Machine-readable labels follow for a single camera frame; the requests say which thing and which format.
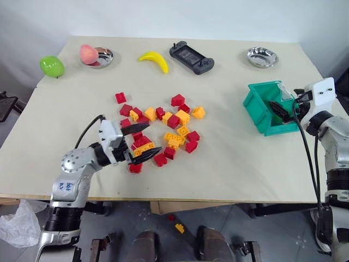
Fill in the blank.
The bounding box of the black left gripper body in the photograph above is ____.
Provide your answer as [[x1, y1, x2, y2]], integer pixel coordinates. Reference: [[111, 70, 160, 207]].
[[113, 135, 135, 165]]

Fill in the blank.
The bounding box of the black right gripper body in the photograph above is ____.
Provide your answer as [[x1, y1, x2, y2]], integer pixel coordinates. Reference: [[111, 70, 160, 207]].
[[293, 88, 314, 121]]

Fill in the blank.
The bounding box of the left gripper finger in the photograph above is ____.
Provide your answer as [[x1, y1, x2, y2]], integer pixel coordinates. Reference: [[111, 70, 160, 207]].
[[129, 146, 164, 165], [120, 122, 151, 136]]

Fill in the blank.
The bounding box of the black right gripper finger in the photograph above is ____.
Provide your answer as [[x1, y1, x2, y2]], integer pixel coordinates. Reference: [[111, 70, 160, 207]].
[[269, 100, 292, 124]]

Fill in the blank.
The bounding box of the orange toy building block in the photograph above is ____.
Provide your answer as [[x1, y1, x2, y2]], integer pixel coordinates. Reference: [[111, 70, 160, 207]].
[[191, 105, 206, 120], [167, 135, 186, 150], [131, 142, 157, 158], [143, 106, 158, 122], [174, 109, 191, 127]]

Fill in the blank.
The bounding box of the teal plastic bin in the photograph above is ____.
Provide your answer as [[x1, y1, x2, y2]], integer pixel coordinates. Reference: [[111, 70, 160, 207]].
[[243, 80, 299, 137]]

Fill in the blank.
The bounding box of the steel bowl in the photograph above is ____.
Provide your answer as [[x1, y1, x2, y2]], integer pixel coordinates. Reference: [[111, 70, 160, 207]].
[[247, 46, 279, 69], [81, 46, 114, 69]]

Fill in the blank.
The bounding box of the cardboard box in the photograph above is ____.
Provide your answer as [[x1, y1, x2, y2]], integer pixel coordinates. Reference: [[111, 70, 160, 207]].
[[149, 201, 233, 216]]

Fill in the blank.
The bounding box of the yellow toy banana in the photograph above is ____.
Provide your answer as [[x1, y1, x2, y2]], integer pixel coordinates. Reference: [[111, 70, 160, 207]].
[[139, 51, 170, 75]]

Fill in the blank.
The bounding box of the pink toy peach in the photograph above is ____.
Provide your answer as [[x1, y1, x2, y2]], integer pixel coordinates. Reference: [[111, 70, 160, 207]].
[[79, 44, 100, 65]]

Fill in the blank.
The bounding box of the grey handheld game controller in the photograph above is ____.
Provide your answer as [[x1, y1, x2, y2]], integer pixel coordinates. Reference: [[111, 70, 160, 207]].
[[169, 40, 215, 75]]

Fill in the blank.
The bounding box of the dark rounded shape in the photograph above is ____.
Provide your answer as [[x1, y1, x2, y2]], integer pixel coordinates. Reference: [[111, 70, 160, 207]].
[[129, 230, 159, 262], [195, 226, 233, 262]]

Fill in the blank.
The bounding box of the green toy fruit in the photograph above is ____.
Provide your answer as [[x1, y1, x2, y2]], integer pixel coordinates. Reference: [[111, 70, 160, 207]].
[[39, 55, 66, 79]]

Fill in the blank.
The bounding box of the black stand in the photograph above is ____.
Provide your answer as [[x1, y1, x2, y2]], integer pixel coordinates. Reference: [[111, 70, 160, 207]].
[[0, 91, 27, 124]]

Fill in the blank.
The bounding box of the white plastic bag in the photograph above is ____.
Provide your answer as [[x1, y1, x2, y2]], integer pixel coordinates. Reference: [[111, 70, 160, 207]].
[[0, 199, 42, 249]]

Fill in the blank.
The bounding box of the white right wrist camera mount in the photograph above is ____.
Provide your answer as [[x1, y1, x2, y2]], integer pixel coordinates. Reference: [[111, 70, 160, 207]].
[[304, 77, 336, 108]]

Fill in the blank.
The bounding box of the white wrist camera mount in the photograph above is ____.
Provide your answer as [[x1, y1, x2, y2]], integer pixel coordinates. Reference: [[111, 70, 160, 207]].
[[304, 77, 336, 108], [98, 119, 125, 165]]

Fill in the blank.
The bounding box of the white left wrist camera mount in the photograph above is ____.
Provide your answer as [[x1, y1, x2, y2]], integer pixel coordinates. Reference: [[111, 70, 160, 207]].
[[98, 119, 125, 165]]

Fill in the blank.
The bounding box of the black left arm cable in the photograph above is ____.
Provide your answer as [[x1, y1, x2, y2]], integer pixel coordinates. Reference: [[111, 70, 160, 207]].
[[74, 114, 106, 150]]

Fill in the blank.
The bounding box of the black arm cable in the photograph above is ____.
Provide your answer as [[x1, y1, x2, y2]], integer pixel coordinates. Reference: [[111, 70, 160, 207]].
[[292, 102, 323, 210], [74, 114, 106, 150]]

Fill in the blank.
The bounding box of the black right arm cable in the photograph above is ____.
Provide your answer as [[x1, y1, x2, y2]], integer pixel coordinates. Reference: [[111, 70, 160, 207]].
[[292, 102, 323, 210]]

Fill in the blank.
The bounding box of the black table frame bar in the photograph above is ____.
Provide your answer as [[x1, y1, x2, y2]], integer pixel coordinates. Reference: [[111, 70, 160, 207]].
[[250, 203, 327, 219], [81, 201, 111, 217]]

